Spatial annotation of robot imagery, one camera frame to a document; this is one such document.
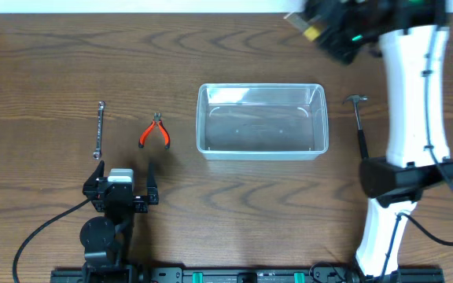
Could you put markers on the claw hammer black handle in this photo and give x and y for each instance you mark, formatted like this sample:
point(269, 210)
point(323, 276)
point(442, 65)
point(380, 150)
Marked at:
point(355, 99)

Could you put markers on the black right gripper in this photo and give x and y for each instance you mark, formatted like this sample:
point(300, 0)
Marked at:
point(342, 56)

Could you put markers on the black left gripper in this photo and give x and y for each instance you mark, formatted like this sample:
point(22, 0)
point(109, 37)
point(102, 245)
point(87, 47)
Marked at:
point(120, 198)

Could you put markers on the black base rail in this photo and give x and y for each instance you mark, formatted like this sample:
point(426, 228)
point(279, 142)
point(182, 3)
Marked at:
point(321, 273)

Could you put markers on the clear plastic container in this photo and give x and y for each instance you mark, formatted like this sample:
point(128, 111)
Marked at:
point(262, 121)

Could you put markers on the yellow black screwdriver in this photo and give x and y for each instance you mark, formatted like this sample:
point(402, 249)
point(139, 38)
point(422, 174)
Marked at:
point(310, 32)

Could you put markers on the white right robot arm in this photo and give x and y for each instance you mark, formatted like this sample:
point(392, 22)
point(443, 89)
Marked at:
point(411, 37)

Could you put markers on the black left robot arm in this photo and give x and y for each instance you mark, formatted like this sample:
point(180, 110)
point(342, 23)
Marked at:
point(106, 238)

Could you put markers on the silver combination wrench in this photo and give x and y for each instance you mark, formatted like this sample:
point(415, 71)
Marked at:
point(97, 151)

